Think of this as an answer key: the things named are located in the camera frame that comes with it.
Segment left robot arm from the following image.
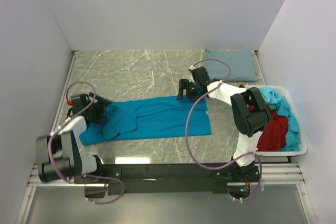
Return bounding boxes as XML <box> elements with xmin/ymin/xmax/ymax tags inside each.
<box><xmin>36</xmin><ymin>92</ymin><xmax>112</xmax><ymax>183</ymax></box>

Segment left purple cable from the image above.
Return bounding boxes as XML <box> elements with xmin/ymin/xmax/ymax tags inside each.
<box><xmin>47</xmin><ymin>81</ymin><xmax>125</xmax><ymax>205</ymax></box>

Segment purple cable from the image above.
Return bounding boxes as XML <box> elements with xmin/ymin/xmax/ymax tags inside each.
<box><xmin>184</xmin><ymin>59</ymin><xmax>263</xmax><ymax>205</ymax></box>
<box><xmin>47</xmin><ymin>81</ymin><xmax>125</xmax><ymax>205</ymax></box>

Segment white plastic laundry basket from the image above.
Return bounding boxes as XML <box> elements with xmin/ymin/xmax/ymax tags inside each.
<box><xmin>255</xmin><ymin>85</ymin><xmax>307</xmax><ymax>156</ymax></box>

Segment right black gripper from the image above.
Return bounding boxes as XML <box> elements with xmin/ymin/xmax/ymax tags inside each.
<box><xmin>177</xmin><ymin>79</ymin><xmax>204</xmax><ymax>102</ymax></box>

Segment teal blue t-shirt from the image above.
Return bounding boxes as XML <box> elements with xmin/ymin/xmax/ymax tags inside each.
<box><xmin>80</xmin><ymin>96</ymin><xmax>212</xmax><ymax>146</ymax></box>

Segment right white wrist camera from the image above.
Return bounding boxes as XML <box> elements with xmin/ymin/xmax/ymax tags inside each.
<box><xmin>189</xmin><ymin>65</ymin><xmax>198</xmax><ymax>72</ymax></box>

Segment light blue t-shirt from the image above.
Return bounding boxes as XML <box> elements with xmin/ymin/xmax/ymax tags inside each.
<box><xmin>259</xmin><ymin>87</ymin><xmax>300</xmax><ymax>152</ymax></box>

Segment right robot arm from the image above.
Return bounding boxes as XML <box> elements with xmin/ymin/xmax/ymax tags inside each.
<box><xmin>177</xmin><ymin>67</ymin><xmax>271</xmax><ymax>182</ymax></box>

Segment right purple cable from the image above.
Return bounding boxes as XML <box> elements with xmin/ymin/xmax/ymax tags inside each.
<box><xmin>184</xmin><ymin>59</ymin><xmax>263</xmax><ymax>205</ymax></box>

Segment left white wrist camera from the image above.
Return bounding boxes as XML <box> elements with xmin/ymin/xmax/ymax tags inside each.
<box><xmin>67</xmin><ymin>95</ymin><xmax>80</xmax><ymax>107</ymax></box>

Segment folded grey-blue t-shirt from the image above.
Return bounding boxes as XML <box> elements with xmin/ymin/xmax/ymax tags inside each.
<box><xmin>205</xmin><ymin>49</ymin><xmax>257</xmax><ymax>82</ymax></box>

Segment red t-shirt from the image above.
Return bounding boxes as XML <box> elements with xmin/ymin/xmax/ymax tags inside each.
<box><xmin>237</xmin><ymin>84</ymin><xmax>289</xmax><ymax>153</ymax></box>

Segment black mounting beam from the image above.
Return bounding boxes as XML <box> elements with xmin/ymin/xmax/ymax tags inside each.
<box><xmin>73</xmin><ymin>163</ymin><xmax>263</xmax><ymax>199</ymax></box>

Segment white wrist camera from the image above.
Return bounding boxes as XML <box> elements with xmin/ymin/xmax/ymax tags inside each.
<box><xmin>189</xmin><ymin>65</ymin><xmax>198</xmax><ymax>72</ymax></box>
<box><xmin>67</xmin><ymin>95</ymin><xmax>80</xmax><ymax>107</ymax></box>

